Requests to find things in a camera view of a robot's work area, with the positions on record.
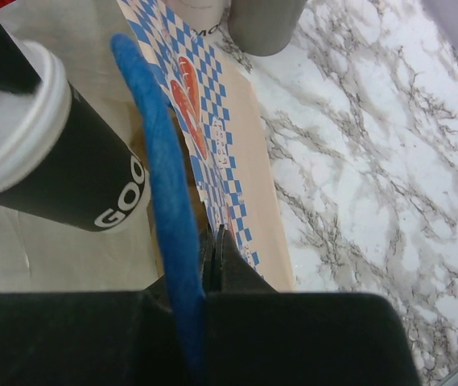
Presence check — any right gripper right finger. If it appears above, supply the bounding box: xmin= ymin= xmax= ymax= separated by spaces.
xmin=205 ymin=229 xmax=420 ymax=385

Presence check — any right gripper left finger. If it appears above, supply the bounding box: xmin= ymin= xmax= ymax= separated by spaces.
xmin=0 ymin=279 xmax=208 ymax=385

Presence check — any black paper coffee cup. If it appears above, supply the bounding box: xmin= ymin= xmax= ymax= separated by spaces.
xmin=0 ymin=90 xmax=150 ymax=232

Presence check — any blue checkered paper bag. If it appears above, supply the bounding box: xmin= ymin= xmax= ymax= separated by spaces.
xmin=0 ymin=0 xmax=297 ymax=386

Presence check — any white plastic cup lid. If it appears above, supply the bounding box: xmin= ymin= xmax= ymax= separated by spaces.
xmin=0 ymin=40 xmax=72 ymax=193

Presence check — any grey straw holder cup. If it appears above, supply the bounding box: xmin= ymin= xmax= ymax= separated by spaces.
xmin=228 ymin=0 xmax=307 ymax=56

